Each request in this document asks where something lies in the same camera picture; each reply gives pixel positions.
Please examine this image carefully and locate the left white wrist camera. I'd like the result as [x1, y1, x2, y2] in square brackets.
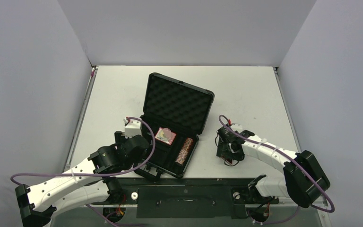
[123, 117, 142, 139]

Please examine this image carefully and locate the black foam-lined carrying case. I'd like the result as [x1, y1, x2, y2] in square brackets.
[134, 72, 215, 182]

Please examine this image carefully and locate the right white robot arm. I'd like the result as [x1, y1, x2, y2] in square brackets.
[216, 125, 330, 208]

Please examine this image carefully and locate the red black triangular card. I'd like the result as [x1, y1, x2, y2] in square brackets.
[224, 159, 233, 166]

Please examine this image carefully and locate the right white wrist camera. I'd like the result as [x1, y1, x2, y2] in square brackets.
[230, 123, 243, 133]

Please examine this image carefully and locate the poker chip roll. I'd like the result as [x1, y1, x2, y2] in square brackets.
[183, 138, 194, 151]
[175, 149, 190, 166]

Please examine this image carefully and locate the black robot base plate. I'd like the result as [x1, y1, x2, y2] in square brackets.
[95, 178, 284, 219]

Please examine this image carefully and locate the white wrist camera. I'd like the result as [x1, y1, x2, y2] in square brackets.
[230, 123, 243, 133]
[123, 117, 142, 139]

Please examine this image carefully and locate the red playing card box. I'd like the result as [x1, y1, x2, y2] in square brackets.
[155, 127, 177, 145]

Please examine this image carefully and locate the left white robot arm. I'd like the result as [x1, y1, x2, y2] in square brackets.
[15, 135, 150, 227]

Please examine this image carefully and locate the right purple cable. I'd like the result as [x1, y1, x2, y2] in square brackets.
[218, 115, 336, 214]

